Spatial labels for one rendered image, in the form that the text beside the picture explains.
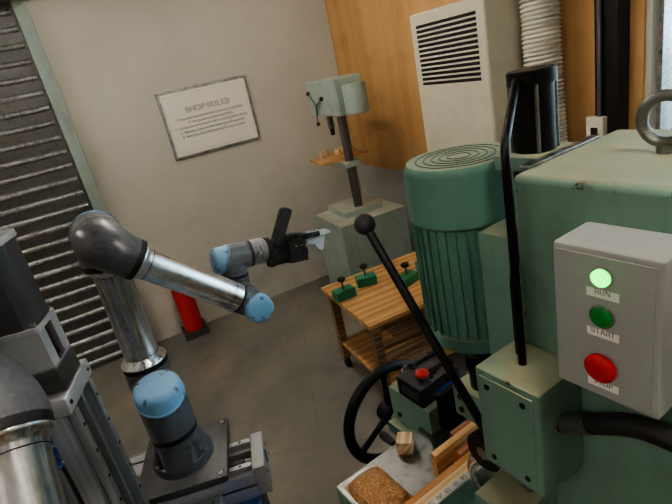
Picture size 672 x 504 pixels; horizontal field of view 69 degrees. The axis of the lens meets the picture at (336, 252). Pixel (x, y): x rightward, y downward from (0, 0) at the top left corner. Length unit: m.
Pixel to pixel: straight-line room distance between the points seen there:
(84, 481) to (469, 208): 0.81
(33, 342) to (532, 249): 0.78
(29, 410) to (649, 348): 0.65
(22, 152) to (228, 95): 1.35
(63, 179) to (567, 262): 3.36
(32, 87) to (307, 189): 1.94
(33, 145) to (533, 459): 3.34
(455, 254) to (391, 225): 2.52
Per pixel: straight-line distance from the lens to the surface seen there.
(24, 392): 0.70
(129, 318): 1.33
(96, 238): 1.16
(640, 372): 0.53
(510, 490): 0.80
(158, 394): 1.28
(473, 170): 0.72
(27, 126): 3.60
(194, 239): 3.79
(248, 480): 1.40
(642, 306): 0.49
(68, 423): 1.01
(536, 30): 2.27
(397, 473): 1.08
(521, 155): 0.68
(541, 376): 0.63
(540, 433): 0.63
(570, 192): 0.56
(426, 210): 0.75
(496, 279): 0.72
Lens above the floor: 1.68
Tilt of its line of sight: 21 degrees down
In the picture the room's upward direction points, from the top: 12 degrees counter-clockwise
